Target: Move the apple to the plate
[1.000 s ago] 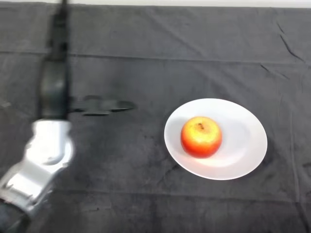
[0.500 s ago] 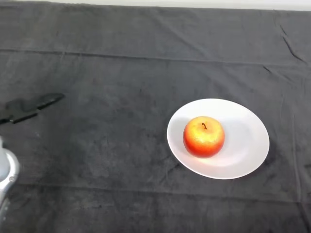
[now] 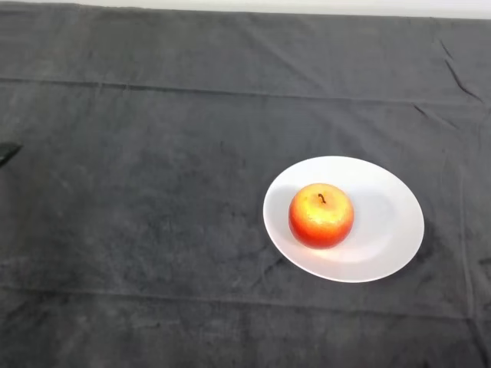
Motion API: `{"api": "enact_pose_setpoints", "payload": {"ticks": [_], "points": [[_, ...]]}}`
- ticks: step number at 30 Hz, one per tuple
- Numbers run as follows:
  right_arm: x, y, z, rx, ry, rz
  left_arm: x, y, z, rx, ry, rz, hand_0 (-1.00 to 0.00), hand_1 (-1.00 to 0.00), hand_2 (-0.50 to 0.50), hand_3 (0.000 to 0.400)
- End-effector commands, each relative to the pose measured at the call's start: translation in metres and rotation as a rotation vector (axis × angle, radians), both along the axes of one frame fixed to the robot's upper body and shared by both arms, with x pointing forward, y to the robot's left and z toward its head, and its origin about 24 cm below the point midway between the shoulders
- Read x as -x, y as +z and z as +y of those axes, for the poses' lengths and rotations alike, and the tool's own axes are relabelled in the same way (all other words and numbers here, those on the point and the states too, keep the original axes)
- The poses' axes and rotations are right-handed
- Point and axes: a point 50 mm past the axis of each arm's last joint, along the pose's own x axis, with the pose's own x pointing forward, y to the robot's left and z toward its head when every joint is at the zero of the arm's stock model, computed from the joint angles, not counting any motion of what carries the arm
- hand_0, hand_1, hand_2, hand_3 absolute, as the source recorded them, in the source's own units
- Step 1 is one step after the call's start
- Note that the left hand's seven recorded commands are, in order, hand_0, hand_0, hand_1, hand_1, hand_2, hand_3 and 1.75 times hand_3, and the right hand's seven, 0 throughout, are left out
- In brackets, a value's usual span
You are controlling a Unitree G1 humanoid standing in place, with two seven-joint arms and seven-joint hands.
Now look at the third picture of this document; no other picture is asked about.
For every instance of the red yellow apple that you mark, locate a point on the red yellow apple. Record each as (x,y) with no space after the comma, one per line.
(320,216)

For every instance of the white round plate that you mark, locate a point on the white round plate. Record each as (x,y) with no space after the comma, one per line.
(383,230)

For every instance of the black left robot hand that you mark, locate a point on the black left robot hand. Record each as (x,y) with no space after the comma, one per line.
(7,151)

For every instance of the black cloth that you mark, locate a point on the black cloth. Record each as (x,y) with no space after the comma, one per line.
(153,191)

